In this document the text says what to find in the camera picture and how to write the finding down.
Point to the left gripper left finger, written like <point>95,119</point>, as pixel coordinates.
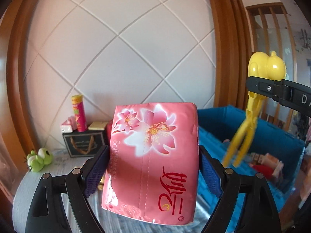
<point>47,213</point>

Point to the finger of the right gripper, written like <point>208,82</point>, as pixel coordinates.
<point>269,88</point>

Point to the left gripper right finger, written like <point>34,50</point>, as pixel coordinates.
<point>259,212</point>

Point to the green frog plush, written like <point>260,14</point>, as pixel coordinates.
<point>36,161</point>

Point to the pink tissue pack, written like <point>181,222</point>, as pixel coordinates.
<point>152,174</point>

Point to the red-dress pig plush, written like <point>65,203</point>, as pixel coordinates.
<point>265,170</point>

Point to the white barcode medicine box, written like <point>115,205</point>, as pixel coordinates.
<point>259,159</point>

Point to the blue plastic storage crate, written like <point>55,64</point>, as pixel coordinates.
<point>217,127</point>

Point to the black gift box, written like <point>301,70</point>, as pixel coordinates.
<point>84,144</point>

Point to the small pink tissue packet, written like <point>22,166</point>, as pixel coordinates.
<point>69,125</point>

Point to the yellow sticky note pad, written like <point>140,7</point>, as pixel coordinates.
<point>98,125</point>

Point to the red bear suitcase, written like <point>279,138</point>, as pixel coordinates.
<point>108,132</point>

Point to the pink chips can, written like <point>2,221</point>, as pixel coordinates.
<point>79,112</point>

